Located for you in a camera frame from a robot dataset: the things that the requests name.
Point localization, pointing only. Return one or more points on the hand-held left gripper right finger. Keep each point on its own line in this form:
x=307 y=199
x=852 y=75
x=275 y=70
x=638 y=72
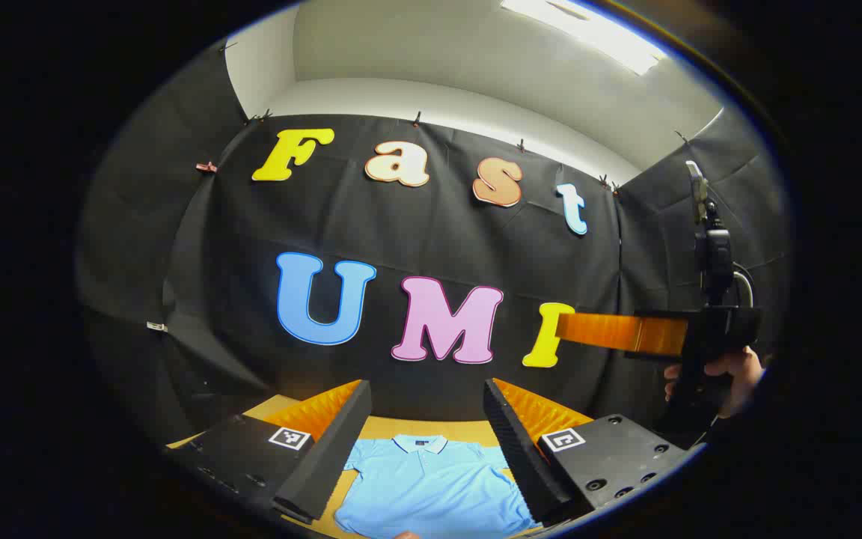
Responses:
x=513 y=449

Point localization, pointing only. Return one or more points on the orange cloth clip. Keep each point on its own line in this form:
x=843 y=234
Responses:
x=206 y=167

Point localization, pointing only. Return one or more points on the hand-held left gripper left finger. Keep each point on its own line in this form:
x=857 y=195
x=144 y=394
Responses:
x=334 y=449

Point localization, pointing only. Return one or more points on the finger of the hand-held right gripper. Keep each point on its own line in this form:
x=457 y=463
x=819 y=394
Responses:
x=610 y=332

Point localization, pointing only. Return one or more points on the white cloth clip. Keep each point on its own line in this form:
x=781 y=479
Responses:
x=156 y=326

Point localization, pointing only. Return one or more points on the light blue T-shirt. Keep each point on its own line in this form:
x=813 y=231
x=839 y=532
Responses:
x=431 y=486

